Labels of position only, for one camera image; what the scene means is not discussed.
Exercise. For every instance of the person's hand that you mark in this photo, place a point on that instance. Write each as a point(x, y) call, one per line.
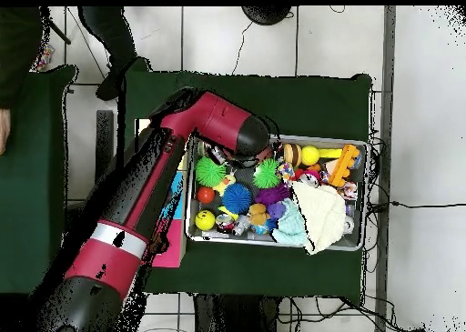
point(4, 132)

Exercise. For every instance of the cream knitted cloth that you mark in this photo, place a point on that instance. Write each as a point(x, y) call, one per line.
point(320, 215)

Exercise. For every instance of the red robot arm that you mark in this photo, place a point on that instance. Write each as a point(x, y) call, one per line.
point(131, 215)

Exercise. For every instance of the wooden box with three holes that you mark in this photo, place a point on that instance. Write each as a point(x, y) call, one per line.
point(175, 253)

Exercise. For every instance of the clear mesh bin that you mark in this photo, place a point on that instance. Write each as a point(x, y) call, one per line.
point(349, 246)

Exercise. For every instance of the dark green side table cloth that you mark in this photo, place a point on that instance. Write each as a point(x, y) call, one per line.
point(29, 201)

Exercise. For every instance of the colourful patterned packet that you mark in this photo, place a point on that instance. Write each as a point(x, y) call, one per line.
point(46, 55)

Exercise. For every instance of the black rod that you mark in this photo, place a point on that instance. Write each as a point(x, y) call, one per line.
point(60, 34)

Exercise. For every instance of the person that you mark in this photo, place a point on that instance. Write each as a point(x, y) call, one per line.
point(109, 34)

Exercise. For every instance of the green spiky ball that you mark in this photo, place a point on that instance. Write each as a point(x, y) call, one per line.
point(210, 172)

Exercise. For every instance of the small red ball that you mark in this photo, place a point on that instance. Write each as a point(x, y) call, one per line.
point(206, 194)

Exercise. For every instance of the yellow smiley ball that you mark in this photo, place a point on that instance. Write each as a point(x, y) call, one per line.
point(204, 220)

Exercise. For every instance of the large blue spiky ball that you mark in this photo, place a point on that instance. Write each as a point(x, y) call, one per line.
point(237, 198)

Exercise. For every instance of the green furry googly-eyed toy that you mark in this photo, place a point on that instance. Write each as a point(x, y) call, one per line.
point(266, 173)

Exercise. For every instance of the colourful patterned cloth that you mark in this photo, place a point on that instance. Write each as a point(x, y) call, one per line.
point(285, 172)

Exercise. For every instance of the black round base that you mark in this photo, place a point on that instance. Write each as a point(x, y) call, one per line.
point(266, 14)

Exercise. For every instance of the yellow tennis ball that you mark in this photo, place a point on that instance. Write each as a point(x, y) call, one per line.
point(310, 155)

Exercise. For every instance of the orange toy brick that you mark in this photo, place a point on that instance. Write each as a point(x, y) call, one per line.
point(344, 164)

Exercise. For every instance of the grey metal strip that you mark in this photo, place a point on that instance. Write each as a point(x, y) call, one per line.
point(389, 92)

